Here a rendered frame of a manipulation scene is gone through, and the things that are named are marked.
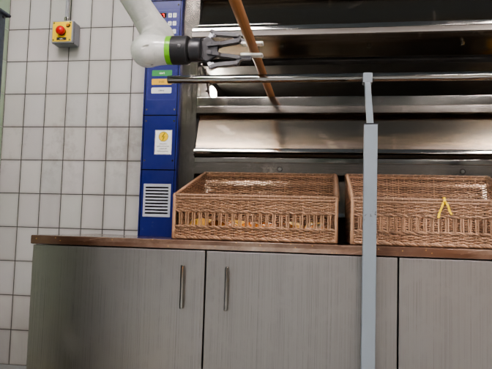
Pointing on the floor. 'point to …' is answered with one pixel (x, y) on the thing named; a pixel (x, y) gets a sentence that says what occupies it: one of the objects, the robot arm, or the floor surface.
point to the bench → (252, 304)
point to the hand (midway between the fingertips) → (252, 49)
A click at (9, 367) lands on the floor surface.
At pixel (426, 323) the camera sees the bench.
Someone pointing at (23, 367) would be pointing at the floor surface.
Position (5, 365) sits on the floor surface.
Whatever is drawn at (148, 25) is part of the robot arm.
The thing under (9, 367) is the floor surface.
